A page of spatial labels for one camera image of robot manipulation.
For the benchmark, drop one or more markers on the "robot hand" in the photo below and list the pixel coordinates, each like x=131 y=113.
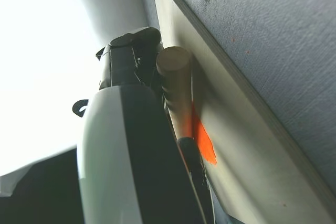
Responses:
x=131 y=142

